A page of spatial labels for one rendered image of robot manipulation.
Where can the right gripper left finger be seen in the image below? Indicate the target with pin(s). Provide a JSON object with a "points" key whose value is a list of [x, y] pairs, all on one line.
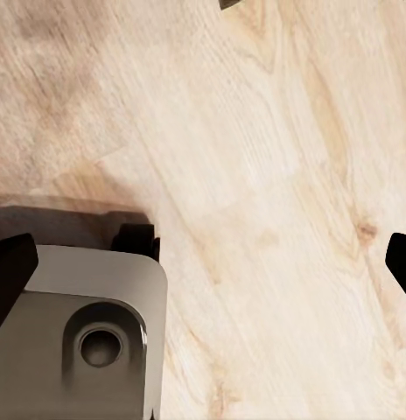
{"points": [[18, 261]]}

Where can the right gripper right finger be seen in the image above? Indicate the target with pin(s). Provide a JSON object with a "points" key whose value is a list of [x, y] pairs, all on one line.
{"points": [[395, 258]]}

